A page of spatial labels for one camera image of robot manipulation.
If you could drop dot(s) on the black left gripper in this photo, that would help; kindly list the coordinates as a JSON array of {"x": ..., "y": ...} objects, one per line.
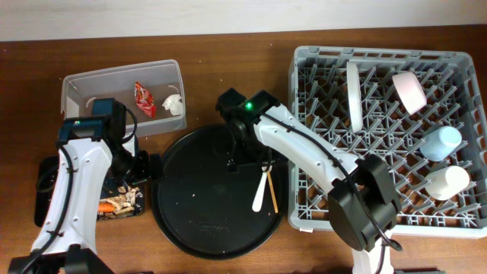
[{"x": 145, "y": 169}]

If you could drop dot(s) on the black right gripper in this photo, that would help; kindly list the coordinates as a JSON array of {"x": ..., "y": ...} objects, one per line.
[{"x": 235, "y": 160}]

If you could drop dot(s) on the rice and food scraps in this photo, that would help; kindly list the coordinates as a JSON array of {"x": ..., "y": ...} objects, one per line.
[{"x": 129, "y": 203}]

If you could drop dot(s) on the wooden chopstick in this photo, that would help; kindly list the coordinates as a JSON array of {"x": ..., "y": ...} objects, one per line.
[{"x": 272, "y": 191}]

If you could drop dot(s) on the orange carrot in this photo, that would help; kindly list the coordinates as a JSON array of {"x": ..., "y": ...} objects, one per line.
[{"x": 106, "y": 207}]

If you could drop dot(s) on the white plastic fork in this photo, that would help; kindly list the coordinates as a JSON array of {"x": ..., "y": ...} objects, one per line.
[{"x": 258, "y": 198}]

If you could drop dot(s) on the red snack wrapper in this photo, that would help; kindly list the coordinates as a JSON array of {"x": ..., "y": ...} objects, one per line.
[{"x": 144, "y": 100}]

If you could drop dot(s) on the white tissue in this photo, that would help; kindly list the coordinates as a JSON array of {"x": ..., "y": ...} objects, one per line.
[{"x": 174, "y": 104}]

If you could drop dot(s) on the white plate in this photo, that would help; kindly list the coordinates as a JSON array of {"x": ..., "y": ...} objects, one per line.
[{"x": 354, "y": 96}]

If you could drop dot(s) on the pink bowl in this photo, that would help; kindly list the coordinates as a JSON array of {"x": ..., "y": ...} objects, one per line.
[{"x": 410, "y": 92}]

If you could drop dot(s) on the blue cup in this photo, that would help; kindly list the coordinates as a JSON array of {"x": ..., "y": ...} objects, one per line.
[{"x": 440, "y": 143}]

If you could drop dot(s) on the white cup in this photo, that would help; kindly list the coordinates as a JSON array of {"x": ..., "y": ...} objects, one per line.
[{"x": 447, "y": 182}]

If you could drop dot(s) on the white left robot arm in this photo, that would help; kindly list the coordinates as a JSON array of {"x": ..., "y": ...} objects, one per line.
[{"x": 93, "y": 150}]

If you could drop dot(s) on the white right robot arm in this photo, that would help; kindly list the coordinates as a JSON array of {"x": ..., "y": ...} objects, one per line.
[{"x": 362, "y": 201}]

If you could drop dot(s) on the grey dishwasher rack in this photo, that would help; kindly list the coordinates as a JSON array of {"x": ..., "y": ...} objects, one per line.
[{"x": 318, "y": 98}]

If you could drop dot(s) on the round black tray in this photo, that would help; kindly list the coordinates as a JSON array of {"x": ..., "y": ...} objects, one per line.
[{"x": 206, "y": 210}]

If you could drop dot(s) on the black rectangular tray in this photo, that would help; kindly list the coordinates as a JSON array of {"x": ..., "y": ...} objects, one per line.
[{"x": 47, "y": 174}]

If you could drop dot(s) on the clear plastic bin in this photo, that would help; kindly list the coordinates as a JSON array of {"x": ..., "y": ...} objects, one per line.
[{"x": 161, "y": 78}]

